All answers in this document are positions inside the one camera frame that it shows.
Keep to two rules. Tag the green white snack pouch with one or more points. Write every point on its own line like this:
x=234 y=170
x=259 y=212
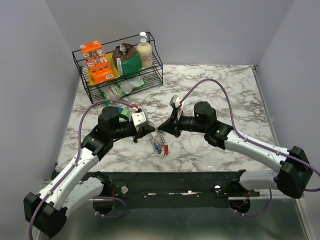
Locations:
x=122 y=88

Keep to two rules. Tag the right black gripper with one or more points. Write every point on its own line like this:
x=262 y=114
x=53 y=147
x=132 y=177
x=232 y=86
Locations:
x=172 y=124

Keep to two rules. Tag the yellow packet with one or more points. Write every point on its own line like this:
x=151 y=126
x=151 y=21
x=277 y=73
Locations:
x=111 y=66

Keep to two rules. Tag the brown and green bag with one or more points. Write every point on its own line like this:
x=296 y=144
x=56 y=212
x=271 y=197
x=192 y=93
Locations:
x=127 y=60

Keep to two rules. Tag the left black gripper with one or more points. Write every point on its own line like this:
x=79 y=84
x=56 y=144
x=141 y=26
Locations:
x=143 y=130

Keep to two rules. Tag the small blue white box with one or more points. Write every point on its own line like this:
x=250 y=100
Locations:
x=123 y=112

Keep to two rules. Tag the red key tag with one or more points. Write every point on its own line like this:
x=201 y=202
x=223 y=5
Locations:
x=166 y=150

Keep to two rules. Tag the blue key tag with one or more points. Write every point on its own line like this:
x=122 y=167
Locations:
x=157 y=148

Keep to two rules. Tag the orange product box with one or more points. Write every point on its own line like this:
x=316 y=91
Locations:
x=99 y=68

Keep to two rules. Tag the cream pump lotion bottle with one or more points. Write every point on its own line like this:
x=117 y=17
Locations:
x=145 y=51

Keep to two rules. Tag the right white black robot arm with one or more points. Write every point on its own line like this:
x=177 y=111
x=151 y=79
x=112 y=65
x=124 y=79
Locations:
x=289 y=170

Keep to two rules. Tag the black wire shelf rack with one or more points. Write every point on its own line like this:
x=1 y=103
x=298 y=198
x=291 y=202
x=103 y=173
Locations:
x=152 y=76

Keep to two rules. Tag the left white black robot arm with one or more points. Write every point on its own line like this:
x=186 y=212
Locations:
x=49 y=209

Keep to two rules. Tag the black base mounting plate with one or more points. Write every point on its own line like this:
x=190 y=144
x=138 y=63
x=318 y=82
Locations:
x=155 y=190

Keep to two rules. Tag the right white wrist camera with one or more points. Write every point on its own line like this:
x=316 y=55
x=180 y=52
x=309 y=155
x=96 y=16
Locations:
x=176 y=102

